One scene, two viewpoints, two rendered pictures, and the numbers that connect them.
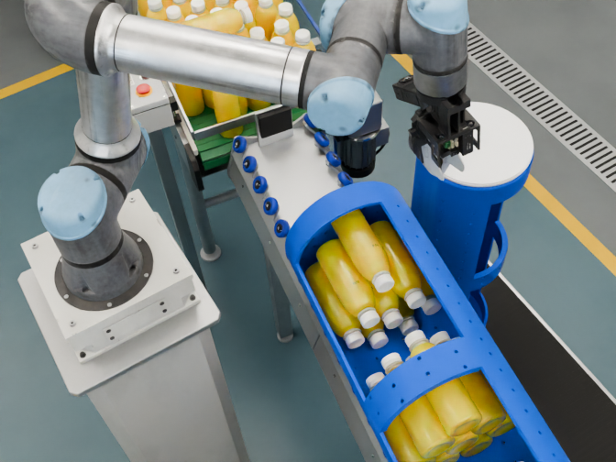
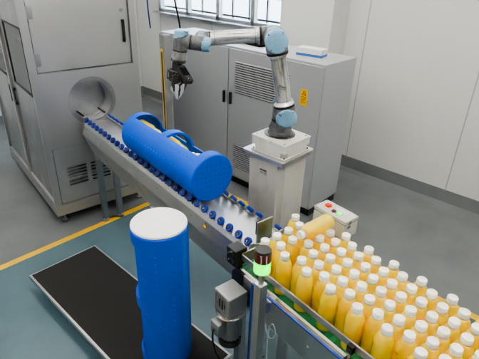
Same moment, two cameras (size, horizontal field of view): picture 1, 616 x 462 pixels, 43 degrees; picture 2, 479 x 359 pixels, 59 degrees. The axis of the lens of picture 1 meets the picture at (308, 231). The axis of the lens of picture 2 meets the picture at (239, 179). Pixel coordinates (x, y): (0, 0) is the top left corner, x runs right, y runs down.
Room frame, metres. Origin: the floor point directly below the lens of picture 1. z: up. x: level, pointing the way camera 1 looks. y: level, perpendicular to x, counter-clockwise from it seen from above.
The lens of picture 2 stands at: (3.06, -0.67, 2.19)
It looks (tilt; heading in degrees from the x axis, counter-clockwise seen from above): 28 degrees down; 160
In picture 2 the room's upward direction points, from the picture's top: 2 degrees clockwise
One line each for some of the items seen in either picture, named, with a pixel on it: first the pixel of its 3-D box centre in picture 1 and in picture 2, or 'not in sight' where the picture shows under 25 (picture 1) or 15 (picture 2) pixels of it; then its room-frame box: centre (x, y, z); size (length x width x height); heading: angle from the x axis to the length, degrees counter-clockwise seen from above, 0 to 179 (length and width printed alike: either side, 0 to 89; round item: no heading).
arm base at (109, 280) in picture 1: (97, 253); (280, 125); (0.85, 0.40, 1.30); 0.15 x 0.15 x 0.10
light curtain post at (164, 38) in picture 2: not in sight; (170, 144); (-0.08, -0.12, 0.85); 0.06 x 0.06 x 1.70; 19
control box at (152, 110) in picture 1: (142, 92); (334, 219); (1.53, 0.41, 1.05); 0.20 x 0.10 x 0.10; 19
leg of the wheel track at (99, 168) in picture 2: not in sight; (102, 190); (-0.46, -0.67, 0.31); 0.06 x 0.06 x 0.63; 19
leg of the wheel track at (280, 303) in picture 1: (279, 290); not in sight; (1.35, 0.11, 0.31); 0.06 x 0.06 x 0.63; 19
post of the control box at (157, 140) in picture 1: (179, 217); not in sight; (1.53, 0.41, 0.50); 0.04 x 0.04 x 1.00; 19
